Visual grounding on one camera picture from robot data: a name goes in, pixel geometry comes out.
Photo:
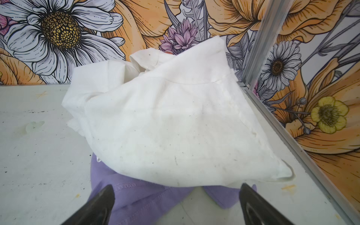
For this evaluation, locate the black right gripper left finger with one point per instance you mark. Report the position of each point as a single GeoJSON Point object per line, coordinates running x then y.
{"type": "Point", "coordinates": [97, 211]}

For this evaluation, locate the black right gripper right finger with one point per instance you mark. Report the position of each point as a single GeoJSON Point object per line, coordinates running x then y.
{"type": "Point", "coordinates": [257, 211]}

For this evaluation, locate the purple cloth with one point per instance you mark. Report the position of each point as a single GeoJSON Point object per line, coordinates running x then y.
{"type": "Point", "coordinates": [139, 202]}

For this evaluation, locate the white cloth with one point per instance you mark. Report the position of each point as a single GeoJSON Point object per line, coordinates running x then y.
{"type": "Point", "coordinates": [175, 120]}

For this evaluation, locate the aluminium corner post right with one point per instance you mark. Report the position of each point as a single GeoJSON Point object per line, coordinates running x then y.
{"type": "Point", "coordinates": [271, 24]}

